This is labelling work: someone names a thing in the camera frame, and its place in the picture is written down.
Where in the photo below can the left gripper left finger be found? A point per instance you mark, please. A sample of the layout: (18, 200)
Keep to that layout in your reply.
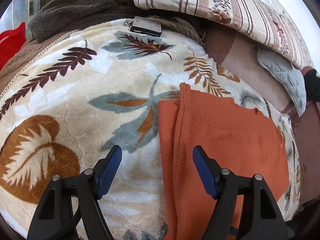
(66, 202)

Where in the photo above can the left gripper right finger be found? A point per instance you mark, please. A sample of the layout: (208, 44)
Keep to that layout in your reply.
(261, 217)

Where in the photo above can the orange knitted sweater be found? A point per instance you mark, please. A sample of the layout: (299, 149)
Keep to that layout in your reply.
(242, 140)

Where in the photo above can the leaf pattern fleece blanket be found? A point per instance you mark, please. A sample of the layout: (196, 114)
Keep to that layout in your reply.
(99, 87)

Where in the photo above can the light blue quilted pillow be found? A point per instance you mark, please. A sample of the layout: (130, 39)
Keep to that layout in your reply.
(285, 73)

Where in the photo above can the brown quilted bedspread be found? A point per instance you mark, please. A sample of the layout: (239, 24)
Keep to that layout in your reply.
(30, 52)

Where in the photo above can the pink brown bed sheet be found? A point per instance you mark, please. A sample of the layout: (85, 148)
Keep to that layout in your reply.
(237, 54)

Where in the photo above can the red fabric cloth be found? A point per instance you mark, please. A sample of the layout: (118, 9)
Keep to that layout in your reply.
(11, 43)

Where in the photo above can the striped floral quilted pillow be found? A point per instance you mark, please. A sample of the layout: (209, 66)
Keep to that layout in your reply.
(261, 22)

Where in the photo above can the dark grey fleece garment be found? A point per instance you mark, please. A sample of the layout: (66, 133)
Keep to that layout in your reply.
(67, 15)

